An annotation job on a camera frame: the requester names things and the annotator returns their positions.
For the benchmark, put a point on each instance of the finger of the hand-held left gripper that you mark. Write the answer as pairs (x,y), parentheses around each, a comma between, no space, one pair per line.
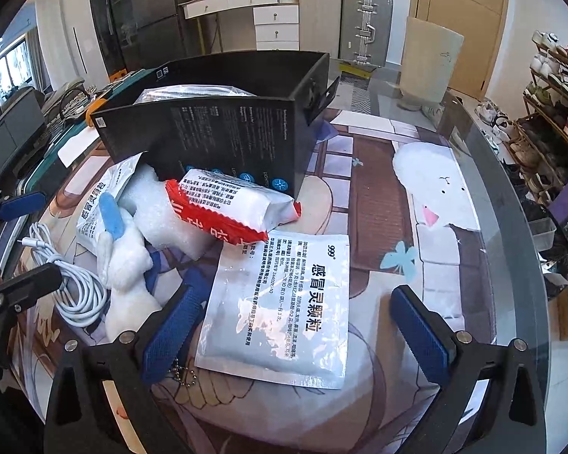
(28,286)
(23,205)

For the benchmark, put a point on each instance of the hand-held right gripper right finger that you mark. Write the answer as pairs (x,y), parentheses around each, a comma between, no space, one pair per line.
(421,335)

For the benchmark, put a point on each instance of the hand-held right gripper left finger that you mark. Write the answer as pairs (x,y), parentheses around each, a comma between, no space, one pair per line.
(175,335)

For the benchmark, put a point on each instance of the small white sachet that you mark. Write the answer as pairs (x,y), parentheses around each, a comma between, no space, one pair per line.
(106,179)

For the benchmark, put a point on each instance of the white plush toy blue ear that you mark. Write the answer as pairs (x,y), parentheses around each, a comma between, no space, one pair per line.
(128,255)

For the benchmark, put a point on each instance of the large white medicine sachet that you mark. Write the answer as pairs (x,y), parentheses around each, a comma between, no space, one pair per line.
(284,317)

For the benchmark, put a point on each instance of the white foam block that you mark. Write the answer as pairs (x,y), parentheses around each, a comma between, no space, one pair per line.
(165,217)

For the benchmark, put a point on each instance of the red white snack packet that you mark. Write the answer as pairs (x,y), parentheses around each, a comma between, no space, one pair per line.
(236,203)

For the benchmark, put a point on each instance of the black cardboard box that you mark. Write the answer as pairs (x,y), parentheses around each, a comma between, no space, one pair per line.
(227,127)

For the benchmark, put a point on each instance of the white paper sheet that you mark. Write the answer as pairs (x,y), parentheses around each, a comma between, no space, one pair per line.
(78,146)

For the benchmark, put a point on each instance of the grey telephone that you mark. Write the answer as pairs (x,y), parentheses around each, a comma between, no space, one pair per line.
(64,97)

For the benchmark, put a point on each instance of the orange fruit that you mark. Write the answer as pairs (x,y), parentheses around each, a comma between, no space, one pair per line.
(94,111)

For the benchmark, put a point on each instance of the window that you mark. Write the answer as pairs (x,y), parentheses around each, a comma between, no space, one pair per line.
(9,68)

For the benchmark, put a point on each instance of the black trash bag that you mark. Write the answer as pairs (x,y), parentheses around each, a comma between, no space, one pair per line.
(549,265)

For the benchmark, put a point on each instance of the clear plastic container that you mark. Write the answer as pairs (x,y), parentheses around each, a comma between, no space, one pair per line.
(542,231)

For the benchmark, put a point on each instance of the clear plastic bag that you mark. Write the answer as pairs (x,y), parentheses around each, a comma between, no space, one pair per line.
(189,94)

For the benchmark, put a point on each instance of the black refrigerator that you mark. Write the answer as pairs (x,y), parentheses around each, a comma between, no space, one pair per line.
(142,14)

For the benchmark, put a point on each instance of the pile of loose shoes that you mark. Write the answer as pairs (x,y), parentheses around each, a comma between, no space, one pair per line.
(492,120)

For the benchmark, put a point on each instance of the black white patterned rug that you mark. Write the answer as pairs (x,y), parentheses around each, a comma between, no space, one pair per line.
(359,87)

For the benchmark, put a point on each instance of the wooden shoe rack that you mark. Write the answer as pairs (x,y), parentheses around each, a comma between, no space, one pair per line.
(556,118)

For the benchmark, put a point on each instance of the shoe rack with shoes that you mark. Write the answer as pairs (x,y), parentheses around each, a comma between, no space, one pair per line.
(549,90)

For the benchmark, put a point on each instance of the silver suitcase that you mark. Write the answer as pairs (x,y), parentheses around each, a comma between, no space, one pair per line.
(364,28)

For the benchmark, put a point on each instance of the white desk with drawers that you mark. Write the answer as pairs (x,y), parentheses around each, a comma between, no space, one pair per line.
(274,14)

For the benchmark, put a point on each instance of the wooden door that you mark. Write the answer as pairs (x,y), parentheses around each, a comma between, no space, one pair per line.
(459,4)

